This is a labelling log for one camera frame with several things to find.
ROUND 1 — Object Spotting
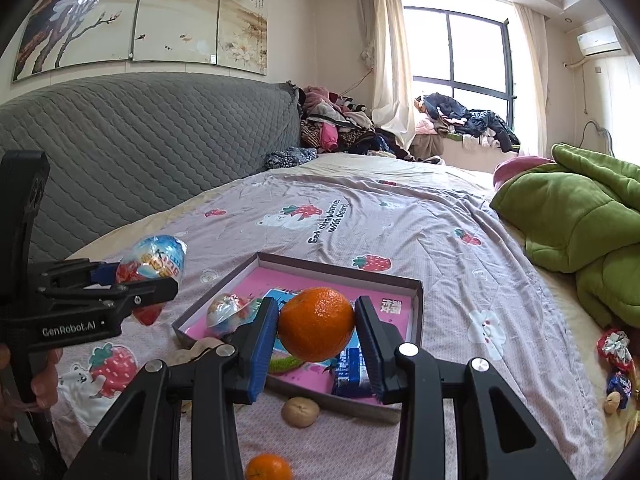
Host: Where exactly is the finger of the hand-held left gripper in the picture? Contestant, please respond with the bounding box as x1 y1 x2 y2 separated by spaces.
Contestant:
37 259 122 292
50 276 180 322

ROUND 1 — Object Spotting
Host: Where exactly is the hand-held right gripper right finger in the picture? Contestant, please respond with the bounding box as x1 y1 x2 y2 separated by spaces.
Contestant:
354 296 576 480

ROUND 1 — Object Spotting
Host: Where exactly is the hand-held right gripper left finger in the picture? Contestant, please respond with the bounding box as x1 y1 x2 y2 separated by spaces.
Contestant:
62 296 279 480

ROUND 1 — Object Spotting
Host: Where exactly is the green scrunchie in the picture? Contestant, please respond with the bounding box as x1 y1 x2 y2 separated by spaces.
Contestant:
267 350 308 375

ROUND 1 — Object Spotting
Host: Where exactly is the large foil-wrapped toy egg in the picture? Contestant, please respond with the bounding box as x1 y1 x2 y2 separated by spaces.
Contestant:
116 234 188 326

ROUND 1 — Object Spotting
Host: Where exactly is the orange tangerine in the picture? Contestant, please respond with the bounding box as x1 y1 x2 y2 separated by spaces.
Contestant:
277 286 356 363
245 453 293 480

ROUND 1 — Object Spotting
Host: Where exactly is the shallow grey cardboard box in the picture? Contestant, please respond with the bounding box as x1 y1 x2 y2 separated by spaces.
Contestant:
171 251 425 426

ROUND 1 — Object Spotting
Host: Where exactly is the person's left hand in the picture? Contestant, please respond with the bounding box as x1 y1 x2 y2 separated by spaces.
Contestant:
0 345 64 431

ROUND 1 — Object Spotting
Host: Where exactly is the blue snack packet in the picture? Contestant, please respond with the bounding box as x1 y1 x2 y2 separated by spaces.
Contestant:
331 345 373 398

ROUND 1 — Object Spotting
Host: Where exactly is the small foil-wrapped toy egg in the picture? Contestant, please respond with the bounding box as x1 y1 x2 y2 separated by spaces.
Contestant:
206 292 263 338

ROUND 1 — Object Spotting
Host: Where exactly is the blue book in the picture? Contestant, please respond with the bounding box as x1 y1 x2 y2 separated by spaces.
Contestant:
262 287 302 307

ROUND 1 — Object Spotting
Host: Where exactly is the cream scrunchie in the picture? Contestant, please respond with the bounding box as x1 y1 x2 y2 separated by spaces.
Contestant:
172 336 227 413

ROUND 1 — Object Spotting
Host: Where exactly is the brown walnut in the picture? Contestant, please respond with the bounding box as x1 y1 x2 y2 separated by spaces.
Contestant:
281 396 321 429

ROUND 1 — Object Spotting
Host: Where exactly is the printed pink bed sheet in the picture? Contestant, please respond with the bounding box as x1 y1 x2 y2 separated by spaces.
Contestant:
50 152 631 480

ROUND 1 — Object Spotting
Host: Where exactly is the grey quilted headboard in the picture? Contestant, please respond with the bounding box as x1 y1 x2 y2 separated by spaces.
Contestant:
0 72 303 266

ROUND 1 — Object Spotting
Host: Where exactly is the pile of mixed clothes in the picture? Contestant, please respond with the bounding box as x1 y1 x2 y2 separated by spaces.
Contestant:
265 85 416 171

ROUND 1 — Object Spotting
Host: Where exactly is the pink quilt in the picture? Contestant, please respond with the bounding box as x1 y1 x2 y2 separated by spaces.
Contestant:
492 156 556 188

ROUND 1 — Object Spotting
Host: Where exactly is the red and white wrapped candy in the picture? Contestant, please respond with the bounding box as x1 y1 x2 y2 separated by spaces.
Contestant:
597 330 636 373

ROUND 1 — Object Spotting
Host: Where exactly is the green blanket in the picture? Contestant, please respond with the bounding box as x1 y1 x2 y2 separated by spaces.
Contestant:
490 143 640 328

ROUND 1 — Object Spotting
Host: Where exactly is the blue wrapped candy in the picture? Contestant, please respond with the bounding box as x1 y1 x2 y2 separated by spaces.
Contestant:
606 371 632 401

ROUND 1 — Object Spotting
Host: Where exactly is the pile of dark clothes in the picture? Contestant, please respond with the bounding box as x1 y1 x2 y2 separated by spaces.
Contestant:
414 92 521 153

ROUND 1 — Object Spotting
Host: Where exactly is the cream curtain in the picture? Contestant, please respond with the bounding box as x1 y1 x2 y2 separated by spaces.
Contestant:
357 0 416 136
512 2 548 158

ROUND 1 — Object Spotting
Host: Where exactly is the white standing fan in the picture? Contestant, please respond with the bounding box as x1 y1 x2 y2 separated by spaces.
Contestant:
580 120 613 156

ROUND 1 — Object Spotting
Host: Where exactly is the black-framed window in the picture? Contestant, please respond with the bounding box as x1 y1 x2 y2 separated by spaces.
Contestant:
402 5 518 131

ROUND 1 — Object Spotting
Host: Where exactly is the white air conditioner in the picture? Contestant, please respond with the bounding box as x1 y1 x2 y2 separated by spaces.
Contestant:
575 25 623 57

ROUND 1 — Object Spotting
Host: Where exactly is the floral wall painting panel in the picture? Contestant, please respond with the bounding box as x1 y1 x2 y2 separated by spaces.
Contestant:
131 0 223 66
216 0 269 76
12 0 148 83

